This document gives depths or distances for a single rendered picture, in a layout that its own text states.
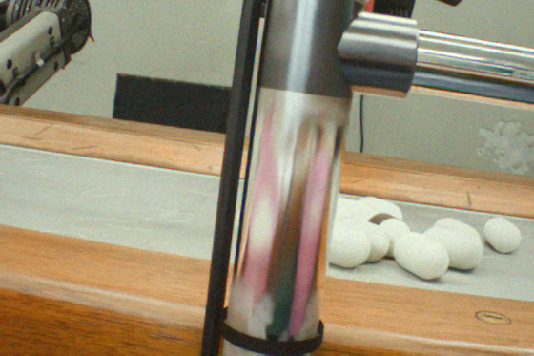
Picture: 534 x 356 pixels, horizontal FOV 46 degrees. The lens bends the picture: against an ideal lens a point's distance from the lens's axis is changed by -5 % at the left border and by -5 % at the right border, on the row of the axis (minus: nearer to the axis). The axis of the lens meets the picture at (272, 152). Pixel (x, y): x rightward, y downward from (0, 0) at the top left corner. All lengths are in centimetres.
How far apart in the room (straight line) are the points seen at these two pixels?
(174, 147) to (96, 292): 37
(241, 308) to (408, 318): 6
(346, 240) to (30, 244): 16
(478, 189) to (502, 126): 200
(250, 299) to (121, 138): 43
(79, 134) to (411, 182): 29
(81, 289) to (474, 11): 239
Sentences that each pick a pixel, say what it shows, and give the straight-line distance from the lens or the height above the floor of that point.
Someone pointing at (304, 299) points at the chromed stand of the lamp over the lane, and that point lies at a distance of 15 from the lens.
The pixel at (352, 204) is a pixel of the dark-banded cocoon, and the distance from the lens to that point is 39.
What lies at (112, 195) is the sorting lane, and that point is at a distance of 43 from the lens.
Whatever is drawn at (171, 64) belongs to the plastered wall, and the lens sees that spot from 246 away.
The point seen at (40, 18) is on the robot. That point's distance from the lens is 102.
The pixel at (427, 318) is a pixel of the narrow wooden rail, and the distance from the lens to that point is 21.
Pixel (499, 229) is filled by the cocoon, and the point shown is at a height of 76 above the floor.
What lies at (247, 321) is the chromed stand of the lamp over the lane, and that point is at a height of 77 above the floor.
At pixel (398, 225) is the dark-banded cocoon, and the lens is 36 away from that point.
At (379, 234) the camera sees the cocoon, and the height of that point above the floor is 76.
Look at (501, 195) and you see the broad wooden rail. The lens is 57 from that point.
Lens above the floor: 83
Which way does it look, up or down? 7 degrees down
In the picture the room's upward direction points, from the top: 8 degrees clockwise
